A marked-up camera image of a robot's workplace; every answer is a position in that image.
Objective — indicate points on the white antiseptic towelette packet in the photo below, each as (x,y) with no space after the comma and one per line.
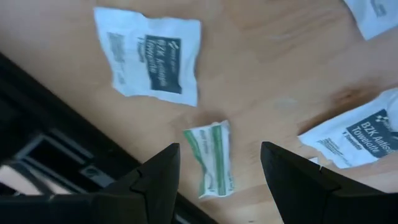
(342,146)
(373,15)
(130,74)

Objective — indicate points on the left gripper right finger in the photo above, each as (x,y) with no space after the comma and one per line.
(311,199)

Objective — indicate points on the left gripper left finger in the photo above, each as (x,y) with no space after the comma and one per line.
(124,202)

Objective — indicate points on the black aluminium table frame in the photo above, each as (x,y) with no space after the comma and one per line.
(31,118)

